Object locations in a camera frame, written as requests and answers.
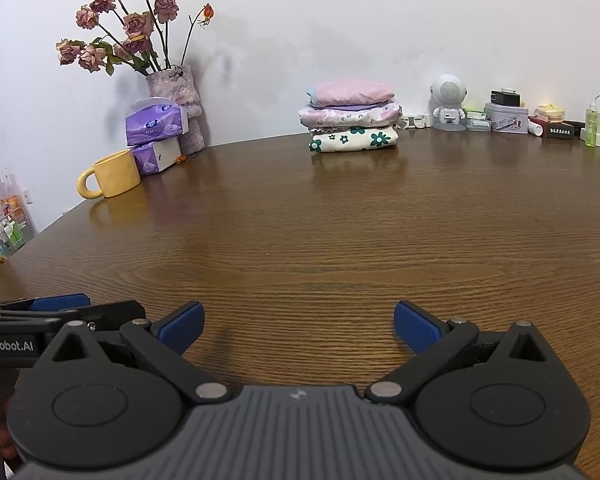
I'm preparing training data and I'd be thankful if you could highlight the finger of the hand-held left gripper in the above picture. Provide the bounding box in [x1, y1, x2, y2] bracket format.
[0, 300, 148, 334]
[0, 293, 92, 314]

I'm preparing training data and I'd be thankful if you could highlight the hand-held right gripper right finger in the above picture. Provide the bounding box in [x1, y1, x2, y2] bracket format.
[365, 301, 554, 406]

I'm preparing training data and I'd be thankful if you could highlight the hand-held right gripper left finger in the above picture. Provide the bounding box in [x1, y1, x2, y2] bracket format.
[45, 301, 233, 406]

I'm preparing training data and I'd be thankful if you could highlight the pink and blue sleeveless top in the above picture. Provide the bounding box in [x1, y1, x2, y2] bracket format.
[307, 78, 396, 110]

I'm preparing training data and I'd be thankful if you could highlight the rack of small bottles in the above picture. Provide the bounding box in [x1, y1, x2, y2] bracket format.
[0, 165, 37, 272]

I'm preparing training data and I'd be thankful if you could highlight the yellow mug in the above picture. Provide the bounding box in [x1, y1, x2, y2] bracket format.
[76, 149, 142, 200]

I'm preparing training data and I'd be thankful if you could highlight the purple tissue pack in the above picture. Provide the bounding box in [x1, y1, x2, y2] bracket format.
[131, 136, 182, 177]
[125, 97, 190, 147]

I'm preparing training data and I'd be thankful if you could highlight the white green-flowered folded cloth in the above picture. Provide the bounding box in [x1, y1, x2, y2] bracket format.
[308, 126, 400, 154]

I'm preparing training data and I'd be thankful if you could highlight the pink floral folded cloth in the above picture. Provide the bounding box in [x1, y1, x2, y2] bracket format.
[298, 100, 403, 130]

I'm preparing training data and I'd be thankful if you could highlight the grey tin box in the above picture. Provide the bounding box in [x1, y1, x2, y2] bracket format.
[484, 102, 528, 135]

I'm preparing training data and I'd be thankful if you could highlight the fuzzy purple vase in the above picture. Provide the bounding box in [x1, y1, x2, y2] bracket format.
[146, 64, 206, 156]

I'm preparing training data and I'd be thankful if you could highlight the white astronaut speaker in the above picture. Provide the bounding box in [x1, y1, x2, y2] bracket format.
[429, 74, 469, 132]

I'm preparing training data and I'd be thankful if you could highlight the dark rectangular box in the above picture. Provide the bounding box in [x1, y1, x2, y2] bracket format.
[528, 116, 586, 140]

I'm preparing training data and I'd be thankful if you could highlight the black power adapter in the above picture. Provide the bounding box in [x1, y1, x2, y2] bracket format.
[490, 89, 522, 108]

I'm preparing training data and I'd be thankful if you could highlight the small yellow container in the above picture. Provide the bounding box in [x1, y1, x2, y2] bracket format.
[535, 103, 566, 122]

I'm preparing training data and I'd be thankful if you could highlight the green spray bottle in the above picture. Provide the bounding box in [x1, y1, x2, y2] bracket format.
[584, 96, 600, 149]

